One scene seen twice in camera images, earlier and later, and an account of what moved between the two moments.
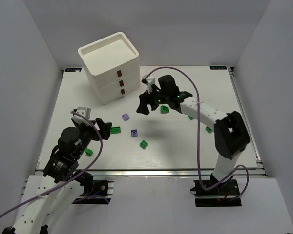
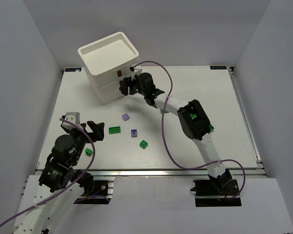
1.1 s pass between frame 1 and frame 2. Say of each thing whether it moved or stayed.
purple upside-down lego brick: stayed
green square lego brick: stayed
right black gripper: moved
